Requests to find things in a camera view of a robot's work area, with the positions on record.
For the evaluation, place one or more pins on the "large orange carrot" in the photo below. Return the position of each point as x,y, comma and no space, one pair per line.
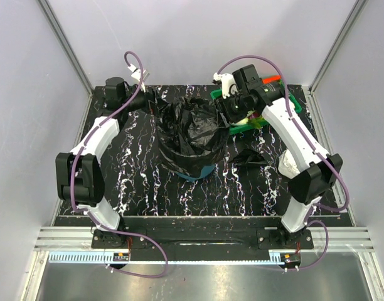
274,78

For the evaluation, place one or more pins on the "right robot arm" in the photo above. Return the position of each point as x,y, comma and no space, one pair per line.
242,92

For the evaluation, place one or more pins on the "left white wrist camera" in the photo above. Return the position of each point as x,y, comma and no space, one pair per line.
139,77

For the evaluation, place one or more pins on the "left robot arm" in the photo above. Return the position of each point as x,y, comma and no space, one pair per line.
79,177

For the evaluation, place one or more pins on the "small black bag roll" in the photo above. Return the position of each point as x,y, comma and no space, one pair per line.
249,158

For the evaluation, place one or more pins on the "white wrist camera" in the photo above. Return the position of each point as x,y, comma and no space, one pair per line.
228,84
139,77

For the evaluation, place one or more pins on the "white radish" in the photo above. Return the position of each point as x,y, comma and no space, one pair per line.
241,122

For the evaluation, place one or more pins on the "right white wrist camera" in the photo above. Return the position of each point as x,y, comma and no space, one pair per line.
228,84

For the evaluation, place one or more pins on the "teal plastic trash bin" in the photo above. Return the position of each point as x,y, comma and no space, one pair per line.
202,173

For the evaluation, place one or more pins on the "black trash bag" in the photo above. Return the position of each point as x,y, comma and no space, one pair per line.
191,132

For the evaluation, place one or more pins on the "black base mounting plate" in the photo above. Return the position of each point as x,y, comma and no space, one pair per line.
203,239

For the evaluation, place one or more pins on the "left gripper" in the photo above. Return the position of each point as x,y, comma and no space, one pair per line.
153,103

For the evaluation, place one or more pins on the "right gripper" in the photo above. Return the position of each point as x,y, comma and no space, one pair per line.
222,105

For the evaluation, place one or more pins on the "green plastic vegetable tray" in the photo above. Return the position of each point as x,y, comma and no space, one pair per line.
257,122

